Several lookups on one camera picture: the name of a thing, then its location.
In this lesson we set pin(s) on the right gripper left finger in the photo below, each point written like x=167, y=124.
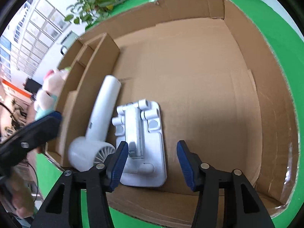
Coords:
x=62, y=206

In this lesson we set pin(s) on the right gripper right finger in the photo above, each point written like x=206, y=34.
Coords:
x=242, y=205

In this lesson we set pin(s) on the pink and blue plush toy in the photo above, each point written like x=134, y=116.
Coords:
x=46, y=96

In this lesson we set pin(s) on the white hair dryer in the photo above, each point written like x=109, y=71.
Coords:
x=86, y=151

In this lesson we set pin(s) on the white folding stand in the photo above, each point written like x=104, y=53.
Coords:
x=139, y=125

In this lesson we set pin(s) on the narrow cardboard divider box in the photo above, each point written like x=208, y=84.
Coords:
x=90, y=62

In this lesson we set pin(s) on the black cabinet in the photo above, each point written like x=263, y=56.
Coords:
x=31, y=86

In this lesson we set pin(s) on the large flat cardboard box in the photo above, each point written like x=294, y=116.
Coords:
x=220, y=88

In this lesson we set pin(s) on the plant in white pot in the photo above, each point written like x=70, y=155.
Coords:
x=90, y=12

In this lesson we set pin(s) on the framed certificates on wall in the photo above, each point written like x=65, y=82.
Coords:
x=29, y=36

